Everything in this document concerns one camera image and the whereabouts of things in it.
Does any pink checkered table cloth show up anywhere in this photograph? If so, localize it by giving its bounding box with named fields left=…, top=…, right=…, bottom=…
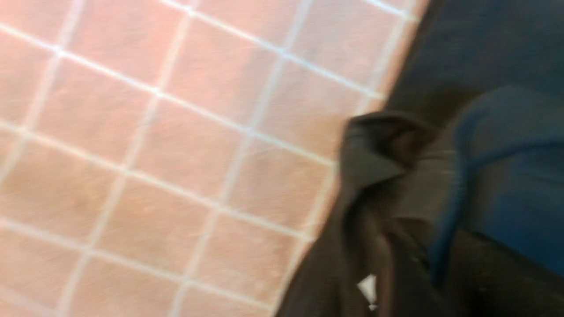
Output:
left=1, top=0, right=428, bottom=317

